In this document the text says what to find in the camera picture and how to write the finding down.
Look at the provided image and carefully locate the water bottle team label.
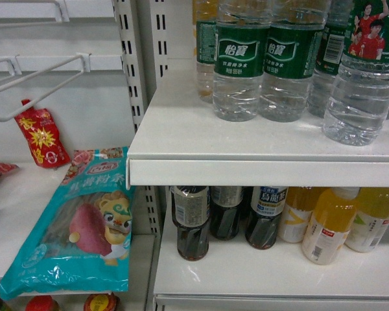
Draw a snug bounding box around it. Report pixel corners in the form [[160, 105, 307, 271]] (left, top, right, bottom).
[[322, 1, 389, 146]]

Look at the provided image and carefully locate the white shelf board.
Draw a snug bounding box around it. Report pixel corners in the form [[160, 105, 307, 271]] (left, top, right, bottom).
[[154, 216, 389, 310], [126, 60, 389, 187], [0, 163, 156, 300]]

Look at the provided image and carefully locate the white bottom shelf board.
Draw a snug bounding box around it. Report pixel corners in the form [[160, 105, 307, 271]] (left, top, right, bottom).
[[154, 216, 389, 310]]

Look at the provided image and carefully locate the water bottle front left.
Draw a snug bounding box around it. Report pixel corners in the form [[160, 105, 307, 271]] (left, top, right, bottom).
[[213, 1, 274, 122]]

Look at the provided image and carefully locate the water bottle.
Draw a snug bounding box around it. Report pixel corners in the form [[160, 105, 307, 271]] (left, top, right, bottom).
[[259, 0, 331, 122], [213, 1, 274, 122], [193, 1, 217, 104]]

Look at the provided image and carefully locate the white slotted shelf upright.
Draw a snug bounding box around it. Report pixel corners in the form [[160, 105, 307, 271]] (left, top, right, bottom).
[[113, 1, 163, 238]]

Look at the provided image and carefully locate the water bottle back left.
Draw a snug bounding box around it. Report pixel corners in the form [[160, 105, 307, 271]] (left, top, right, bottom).
[[193, 1, 217, 104]]

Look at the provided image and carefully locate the water bottle front middle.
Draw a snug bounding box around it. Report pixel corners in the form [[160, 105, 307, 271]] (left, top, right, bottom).
[[259, 0, 331, 122]]

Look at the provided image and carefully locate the white left shelf board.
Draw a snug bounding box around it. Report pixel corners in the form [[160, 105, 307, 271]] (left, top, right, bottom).
[[0, 163, 156, 300]]

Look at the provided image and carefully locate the water bottle barcode right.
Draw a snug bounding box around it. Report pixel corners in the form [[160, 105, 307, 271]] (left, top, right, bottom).
[[307, 1, 353, 118]]

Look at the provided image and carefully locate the dark oolong tea bottle front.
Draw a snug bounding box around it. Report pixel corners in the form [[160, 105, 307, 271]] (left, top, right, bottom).
[[171, 186, 209, 261]]

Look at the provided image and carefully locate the dark tea bottle middle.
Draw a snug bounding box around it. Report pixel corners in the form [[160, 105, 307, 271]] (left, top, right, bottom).
[[210, 186, 244, 240]]

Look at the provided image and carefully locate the suntory oolong tea bottle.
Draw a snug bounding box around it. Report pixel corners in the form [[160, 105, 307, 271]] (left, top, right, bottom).
[[245, 186, 289, 250]]

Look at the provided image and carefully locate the yellow juice bottle left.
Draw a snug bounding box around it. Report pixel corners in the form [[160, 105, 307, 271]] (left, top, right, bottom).
[[278, 187, 327, 243]]

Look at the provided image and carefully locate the yellow juice bottle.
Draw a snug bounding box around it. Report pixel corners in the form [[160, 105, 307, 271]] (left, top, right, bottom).
[[278, 187, 327, 243], [301, 187, 360, 265], [345, 187, 389, 253]]

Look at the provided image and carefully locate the teal sweet potato noodle bag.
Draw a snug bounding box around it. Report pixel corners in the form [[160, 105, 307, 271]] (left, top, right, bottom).
[[0, 147, 134, 300]]

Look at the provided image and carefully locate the red sauce pouch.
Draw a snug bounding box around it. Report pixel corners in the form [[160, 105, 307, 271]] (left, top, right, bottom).
[[14, 107, 71, 168]]

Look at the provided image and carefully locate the yellow juice bottle front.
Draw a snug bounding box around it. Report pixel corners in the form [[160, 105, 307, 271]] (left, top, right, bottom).
[[301, 187, 360, 265]]

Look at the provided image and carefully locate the red yellow lidded jar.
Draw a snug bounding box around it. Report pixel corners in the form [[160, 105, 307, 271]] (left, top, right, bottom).
[[83, 294, 120, 311]]

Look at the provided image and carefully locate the yellow juice bottle right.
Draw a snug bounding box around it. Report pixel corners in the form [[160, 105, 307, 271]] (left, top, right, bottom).
[[345, 187, 389, 253]]

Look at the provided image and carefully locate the white wire display hook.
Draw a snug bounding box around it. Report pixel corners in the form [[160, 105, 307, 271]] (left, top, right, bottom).
[[0, 52, 91, 104]]

